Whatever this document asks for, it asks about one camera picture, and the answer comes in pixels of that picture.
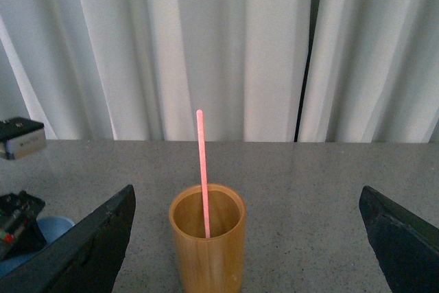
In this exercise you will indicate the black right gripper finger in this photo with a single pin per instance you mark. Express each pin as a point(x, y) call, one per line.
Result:
point(405, 245)

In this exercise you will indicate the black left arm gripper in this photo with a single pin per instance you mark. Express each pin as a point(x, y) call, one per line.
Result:
point(87, 258)

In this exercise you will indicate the pink chopstick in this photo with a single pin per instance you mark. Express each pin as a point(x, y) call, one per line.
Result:
point(203, 171)

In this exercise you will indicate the blue plastic cup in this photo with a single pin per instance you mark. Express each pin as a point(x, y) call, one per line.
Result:
point(52, 228)

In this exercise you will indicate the bamboo chopstick holder cup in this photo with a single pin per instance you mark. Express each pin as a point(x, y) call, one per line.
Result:
point(214, 264)

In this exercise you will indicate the white pleated curtain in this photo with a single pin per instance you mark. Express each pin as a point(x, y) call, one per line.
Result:
point(261, 70)

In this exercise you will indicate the black and white camera box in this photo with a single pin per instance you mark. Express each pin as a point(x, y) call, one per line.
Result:
point(21, 137)

